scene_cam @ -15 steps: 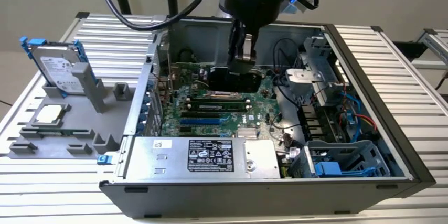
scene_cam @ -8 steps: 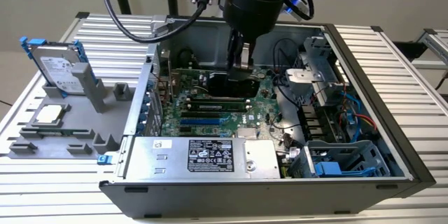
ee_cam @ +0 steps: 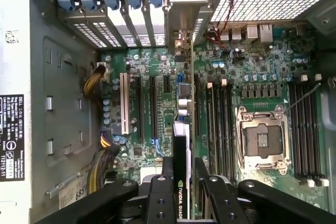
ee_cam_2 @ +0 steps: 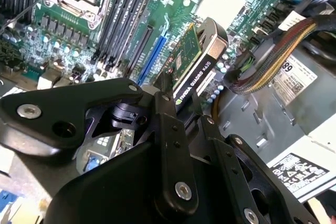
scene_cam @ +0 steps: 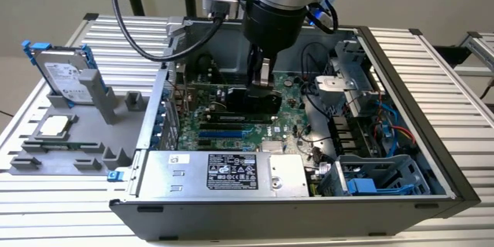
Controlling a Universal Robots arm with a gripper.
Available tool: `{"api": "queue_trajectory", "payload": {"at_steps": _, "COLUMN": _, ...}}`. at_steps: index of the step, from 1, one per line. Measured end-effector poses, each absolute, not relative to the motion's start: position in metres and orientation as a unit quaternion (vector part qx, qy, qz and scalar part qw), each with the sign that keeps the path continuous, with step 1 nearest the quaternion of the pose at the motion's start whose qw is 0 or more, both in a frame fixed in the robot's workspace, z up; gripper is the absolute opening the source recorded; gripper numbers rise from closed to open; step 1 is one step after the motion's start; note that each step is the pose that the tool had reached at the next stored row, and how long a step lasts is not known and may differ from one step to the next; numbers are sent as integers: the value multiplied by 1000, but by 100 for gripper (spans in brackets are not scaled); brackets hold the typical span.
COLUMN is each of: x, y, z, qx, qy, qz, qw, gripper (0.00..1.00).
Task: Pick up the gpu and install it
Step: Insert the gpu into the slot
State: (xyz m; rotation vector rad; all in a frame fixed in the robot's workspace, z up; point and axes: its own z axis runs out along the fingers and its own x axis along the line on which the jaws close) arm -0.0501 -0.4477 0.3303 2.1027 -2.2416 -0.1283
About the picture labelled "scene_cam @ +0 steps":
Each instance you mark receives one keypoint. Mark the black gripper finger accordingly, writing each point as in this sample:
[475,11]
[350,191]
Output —
[264,73]

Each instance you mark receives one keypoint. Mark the green graphics card black fan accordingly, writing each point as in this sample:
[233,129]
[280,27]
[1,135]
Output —
[239,99]

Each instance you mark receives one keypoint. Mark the silver coin battery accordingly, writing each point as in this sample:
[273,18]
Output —
[287,82]

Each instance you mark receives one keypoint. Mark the green motherboard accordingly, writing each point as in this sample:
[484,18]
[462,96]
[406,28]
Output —
[287,111]

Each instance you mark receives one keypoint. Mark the black round speaker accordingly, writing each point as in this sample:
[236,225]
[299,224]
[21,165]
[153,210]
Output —
[204,62]

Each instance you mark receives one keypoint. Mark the RAM stick with white label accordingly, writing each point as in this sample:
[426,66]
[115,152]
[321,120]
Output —
[239,118]

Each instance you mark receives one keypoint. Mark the long black expansion slot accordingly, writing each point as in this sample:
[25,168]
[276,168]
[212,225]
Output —
[221,127]

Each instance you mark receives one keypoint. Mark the silver metal drive cage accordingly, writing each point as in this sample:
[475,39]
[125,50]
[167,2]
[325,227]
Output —
[347,67]

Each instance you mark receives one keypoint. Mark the blue expansion slot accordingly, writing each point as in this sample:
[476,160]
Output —
[221,134]

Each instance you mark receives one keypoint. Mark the silver finned chipset heatsink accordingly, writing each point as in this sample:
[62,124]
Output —
[272,146]

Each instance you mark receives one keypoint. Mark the short black expansion slot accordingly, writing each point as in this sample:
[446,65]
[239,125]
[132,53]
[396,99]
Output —
[204,143]

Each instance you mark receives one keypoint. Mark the blue card retention clip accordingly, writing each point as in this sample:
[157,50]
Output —
[157,129]
[155,140]
[159,110]

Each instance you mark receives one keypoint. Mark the black table end cap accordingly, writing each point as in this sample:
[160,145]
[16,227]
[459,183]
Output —
[90,16]
[415,31]

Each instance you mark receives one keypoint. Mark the silver power supply unit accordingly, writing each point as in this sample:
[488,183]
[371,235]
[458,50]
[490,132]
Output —
[192,177]

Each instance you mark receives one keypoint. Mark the blue plastic drive carrier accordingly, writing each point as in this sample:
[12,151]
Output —
[360,186]

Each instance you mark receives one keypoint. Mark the open black PC case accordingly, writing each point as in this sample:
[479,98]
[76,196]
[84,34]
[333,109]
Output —
[269,218]

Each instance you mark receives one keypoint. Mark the grey plastic parts rack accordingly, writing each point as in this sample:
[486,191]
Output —
[84,131]

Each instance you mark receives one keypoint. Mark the hard disk in blue carrier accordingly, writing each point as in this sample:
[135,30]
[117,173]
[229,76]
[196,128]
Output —
[61,73]

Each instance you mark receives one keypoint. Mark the blue case latch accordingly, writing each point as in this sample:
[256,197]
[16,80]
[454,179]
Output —
[113,176]

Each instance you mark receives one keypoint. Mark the silver CPU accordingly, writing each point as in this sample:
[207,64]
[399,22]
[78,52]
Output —
[53,125]

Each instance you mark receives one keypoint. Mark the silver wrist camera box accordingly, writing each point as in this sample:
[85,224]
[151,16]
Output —
[216,4]

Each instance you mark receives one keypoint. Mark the black frame bracket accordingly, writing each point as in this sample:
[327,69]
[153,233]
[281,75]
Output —
[448,54]

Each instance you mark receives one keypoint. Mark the aluminium side frame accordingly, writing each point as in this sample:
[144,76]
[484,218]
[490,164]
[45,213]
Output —
[478,44]

